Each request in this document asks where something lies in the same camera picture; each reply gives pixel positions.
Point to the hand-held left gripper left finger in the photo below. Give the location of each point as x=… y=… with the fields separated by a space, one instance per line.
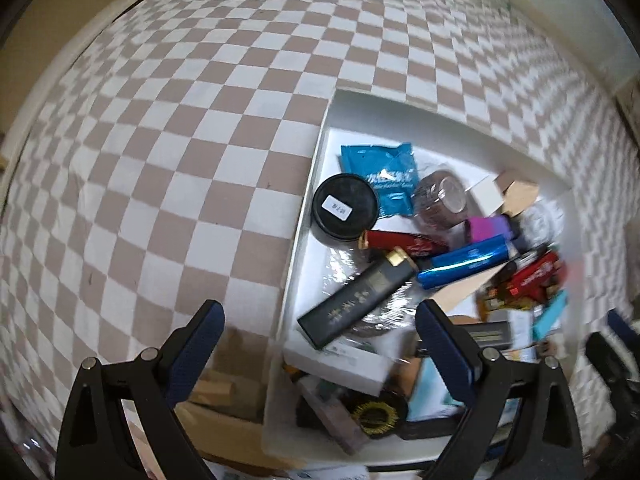
x=197 y=345

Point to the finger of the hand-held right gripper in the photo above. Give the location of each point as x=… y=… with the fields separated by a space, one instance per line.
x=607 y=360
x=622 y=327

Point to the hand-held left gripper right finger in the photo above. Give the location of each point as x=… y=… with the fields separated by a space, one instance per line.
x=445 y=350

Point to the white cardboard box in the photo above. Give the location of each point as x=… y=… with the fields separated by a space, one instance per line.
x=400 y=115

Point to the pale blue sachet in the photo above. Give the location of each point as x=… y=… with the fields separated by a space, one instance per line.
x=432 y=390

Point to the grey rectangular lighter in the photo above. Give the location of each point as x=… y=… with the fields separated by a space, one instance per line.
x=492 y=335

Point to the blue metallic lighter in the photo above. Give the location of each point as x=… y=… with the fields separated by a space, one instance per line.
x=465 y=262

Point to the black gold-trimmed round case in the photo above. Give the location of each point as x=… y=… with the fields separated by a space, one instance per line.
x=377 y=415

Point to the black gold-lettered lighter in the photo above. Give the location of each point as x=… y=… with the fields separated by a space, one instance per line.
x=355 y=300

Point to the pile of mixed lighters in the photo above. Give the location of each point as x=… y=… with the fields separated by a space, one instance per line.
x=530 y=275

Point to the white flat carton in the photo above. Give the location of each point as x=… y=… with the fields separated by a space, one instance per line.
x=335 y=362

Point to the red gold-banded lighter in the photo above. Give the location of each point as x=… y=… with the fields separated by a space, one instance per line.
x=400 y=242

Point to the brown rectangular block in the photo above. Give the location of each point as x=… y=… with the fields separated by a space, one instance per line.
x=332 y=417

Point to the purple lighter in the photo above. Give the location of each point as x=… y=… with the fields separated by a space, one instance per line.
x=492 y=227

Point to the brown tape roll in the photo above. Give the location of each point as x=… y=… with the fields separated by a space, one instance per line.
x=442 y=200

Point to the small white carton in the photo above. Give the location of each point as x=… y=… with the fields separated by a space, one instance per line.
x=487 y=196

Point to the black round tin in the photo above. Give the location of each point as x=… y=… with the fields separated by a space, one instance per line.
x=345 y=220

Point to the blue foil sachet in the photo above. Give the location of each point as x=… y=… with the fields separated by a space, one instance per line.
x=380 y=170

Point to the checkered bedsheet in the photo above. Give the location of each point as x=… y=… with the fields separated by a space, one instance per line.
x=200 y=110

